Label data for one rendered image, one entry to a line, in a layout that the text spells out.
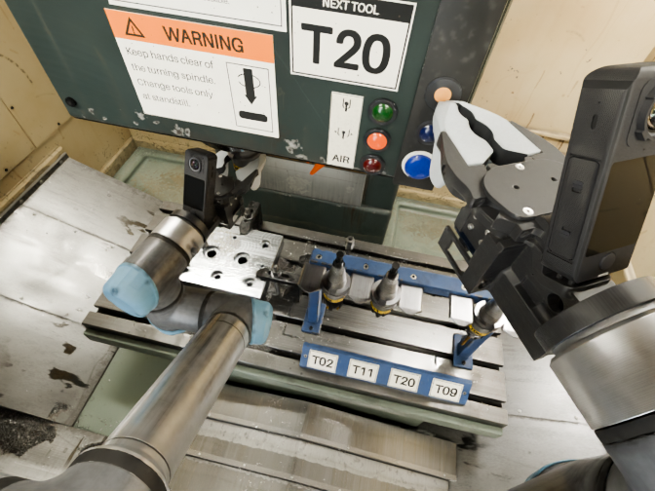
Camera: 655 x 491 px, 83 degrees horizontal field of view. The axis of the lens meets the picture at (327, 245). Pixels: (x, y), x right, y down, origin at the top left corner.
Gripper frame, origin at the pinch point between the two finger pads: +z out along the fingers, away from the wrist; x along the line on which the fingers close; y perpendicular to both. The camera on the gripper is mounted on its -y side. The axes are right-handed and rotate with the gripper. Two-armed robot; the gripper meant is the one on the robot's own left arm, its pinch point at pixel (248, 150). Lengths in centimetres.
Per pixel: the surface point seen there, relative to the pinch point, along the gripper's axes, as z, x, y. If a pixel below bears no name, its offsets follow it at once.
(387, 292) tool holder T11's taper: -6.6, 34.3, 19.2
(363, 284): -4.9, 28.7, 22.8
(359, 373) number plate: -14, 35, 51
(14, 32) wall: 30, -109, 14
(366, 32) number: -16.6, 25.9, -33.5
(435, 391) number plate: -10, 54, 51
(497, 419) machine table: -9, 72, 55
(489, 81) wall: 91, 41, 21
